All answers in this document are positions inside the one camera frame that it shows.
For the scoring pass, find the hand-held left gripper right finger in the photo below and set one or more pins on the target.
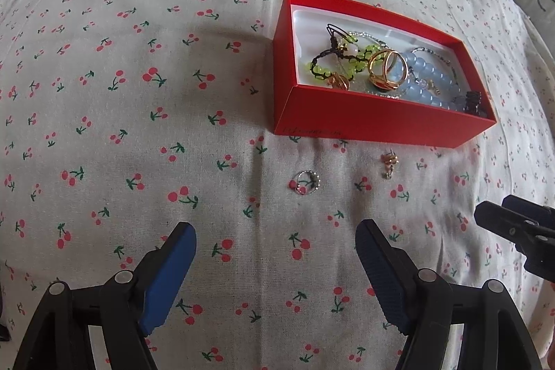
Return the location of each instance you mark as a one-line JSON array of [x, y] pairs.
[[381, 274]]

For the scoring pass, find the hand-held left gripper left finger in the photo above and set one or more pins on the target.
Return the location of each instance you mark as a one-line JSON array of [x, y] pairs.
[[167, 279]]

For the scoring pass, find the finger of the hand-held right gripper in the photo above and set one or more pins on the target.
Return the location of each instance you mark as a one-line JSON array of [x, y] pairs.
[[533, 209], [511, 229]]

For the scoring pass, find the black hair claw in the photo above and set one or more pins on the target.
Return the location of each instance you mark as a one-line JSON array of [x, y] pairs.
[[470, 101]]

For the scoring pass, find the red cardboard box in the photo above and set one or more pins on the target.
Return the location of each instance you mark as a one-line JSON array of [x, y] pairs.
[[368, 118]]

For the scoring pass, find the gold knot earring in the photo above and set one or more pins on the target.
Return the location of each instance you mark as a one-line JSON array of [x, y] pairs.
[[339, 81]]

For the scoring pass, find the gold stud earring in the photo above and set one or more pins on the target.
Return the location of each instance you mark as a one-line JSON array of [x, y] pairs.
[[387, 162]]

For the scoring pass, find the cherry print tablecloth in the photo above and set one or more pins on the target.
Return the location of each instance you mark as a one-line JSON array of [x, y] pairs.
[[151, 136]]

